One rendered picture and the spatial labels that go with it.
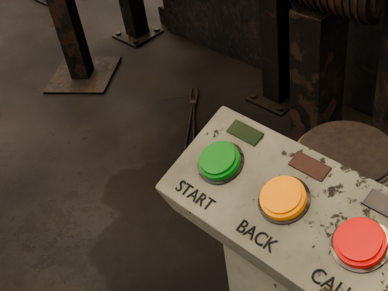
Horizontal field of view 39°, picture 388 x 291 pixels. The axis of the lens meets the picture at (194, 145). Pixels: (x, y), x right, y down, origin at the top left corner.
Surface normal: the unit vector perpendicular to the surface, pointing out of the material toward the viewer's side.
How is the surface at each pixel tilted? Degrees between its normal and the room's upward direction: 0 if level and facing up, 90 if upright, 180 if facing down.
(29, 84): 0
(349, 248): 20
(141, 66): 0
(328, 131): 0
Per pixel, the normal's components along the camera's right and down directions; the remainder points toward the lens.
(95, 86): -0.12, -0.75
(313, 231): -0.36, -0.52
